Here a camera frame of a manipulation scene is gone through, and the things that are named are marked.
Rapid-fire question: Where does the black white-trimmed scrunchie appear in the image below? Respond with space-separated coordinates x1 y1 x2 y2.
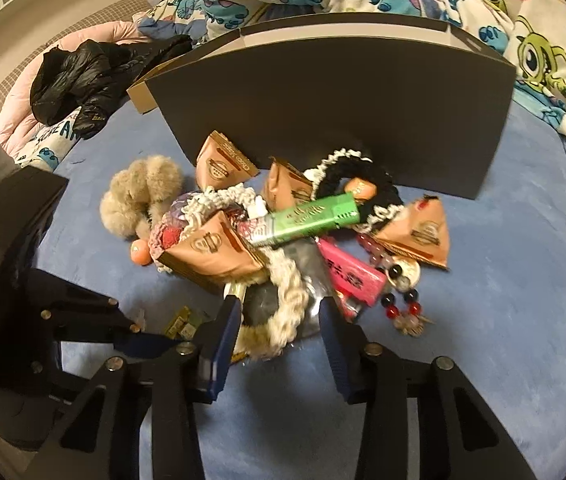
304 148 405 234

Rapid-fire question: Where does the white lace scrunchie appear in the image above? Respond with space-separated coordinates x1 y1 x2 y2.
179 183 268 240

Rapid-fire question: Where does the pink scrunchie with red centre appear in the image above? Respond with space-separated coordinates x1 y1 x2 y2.
147 220 187 273

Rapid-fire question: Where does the small brown triangular packet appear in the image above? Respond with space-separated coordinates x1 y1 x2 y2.
261 157 312 211

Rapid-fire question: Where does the silver foil packet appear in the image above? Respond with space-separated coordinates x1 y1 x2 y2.
242 238 334 347

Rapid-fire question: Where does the red bead bracelet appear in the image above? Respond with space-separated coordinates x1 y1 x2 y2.
354 231 434 338

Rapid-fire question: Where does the beige fluffy pompom scrunchie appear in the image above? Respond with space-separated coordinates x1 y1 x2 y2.
99 155 184 240

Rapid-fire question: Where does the pink lighter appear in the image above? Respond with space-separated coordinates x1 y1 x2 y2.
317 238 386 307

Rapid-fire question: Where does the small brown cardboard box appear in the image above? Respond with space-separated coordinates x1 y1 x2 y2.
127 58 183 115

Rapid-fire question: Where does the pink quilted blanket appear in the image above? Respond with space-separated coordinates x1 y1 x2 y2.
0 21 149 159

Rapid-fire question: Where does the black puffy jacket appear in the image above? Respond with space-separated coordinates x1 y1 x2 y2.
29 35 192 140

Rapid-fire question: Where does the cream knitted scrunchie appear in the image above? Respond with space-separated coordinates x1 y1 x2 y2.
233 247 309 359

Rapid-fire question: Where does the orange round lip balm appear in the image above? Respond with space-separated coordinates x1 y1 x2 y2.
130 238 153 266

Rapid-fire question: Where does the large black cardboard box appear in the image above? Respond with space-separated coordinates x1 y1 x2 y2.
146 13 516 198

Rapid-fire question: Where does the purple patterned oval case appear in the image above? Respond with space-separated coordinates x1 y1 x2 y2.
161 192 196 230

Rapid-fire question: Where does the brown triangular snack packet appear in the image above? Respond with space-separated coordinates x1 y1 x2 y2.
158 210 268 294
372 195 450 270
195 130 259 191

